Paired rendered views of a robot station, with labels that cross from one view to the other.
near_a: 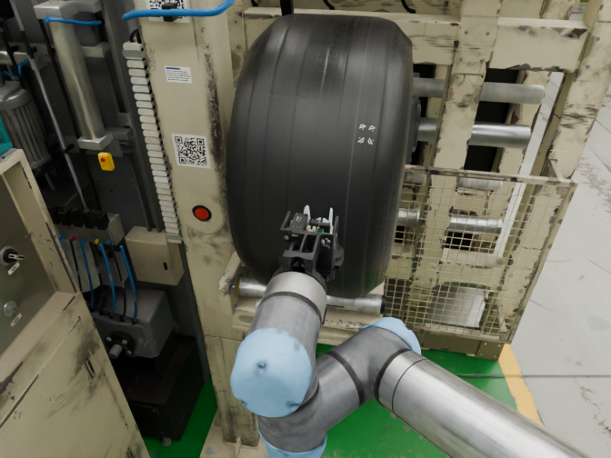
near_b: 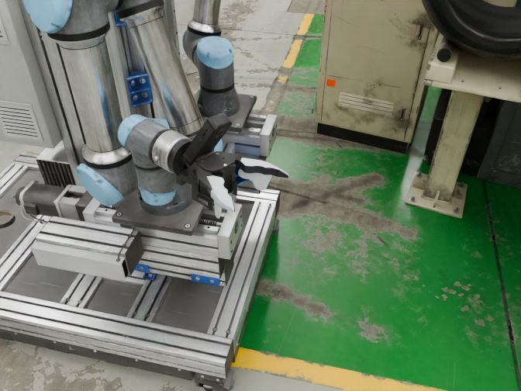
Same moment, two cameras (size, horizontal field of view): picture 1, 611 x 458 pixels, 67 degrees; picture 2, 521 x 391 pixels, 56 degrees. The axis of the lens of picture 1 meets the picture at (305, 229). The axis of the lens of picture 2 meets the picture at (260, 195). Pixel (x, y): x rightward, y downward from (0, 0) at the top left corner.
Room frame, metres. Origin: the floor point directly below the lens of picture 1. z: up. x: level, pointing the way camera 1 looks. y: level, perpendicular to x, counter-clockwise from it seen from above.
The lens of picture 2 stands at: (0.49, -1.80, 1.60)
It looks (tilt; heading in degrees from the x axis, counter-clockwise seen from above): 41 degrees down; 103
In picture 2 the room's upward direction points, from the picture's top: straight up
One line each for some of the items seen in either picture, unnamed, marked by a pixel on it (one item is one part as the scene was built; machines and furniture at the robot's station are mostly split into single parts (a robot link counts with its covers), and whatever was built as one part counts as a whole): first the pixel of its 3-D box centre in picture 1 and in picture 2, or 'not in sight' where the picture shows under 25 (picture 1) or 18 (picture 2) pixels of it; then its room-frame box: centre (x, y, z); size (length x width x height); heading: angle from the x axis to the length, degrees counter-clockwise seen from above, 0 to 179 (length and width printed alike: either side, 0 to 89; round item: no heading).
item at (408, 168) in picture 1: (398, 256); not in sight; (1.18, -0.32, 0.65); 0.90 x 0.02 x 0.70; 80
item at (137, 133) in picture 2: not in sight; (147, 140); (0.08, -1.05, 1.04); 0.11 x 0.08 x 0.09; 154
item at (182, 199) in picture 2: not in sight; (163, 182); (0.00, -0.86, 0.77); 0.15 x 0.15 x 0.10
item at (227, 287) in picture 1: (249, 247); not in sight; (0.93, 0.15, 0.90); 0.40 x 0.03 x 0.10; 170
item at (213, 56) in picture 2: not in sight; (215, 61); (0.00, -0.36, 0.88); 0.13 x 0.12 x 0.14; 127
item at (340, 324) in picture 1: (306, 313); (446, 53); (0.76, 0.00, 0.84); 0.36 x 0.09 x 0.06; 80
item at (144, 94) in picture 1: (162, 152); not in sight; (0.91, 0.31, 1.19); 0.05 x 0.04 x 0.48; 170
